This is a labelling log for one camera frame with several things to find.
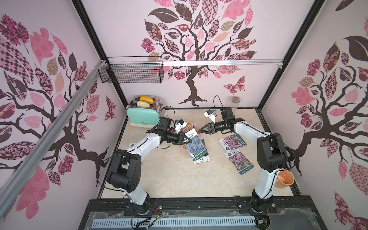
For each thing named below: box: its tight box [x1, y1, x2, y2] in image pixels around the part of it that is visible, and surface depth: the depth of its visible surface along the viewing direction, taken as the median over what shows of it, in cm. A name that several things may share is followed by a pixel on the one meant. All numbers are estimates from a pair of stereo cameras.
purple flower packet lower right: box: [224, 149, 255, 175], surface depth 92 cm
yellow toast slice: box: [137, 95, 155, 105], surface depth 100 cm
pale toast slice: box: [136, 101, 151, 108], surface depth 100 cm
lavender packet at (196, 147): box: [184, 127, 207, 160], surface depth 84 cm
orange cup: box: [274, 168, 295, 189], surface depth 78 cm
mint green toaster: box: [126, 94, 161, 128], surface depth 101 cm
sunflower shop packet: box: [180, 122, 196, 134], surface depth 109 cm
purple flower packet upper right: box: [218, 133, 247, 152], surface depth 100 cm
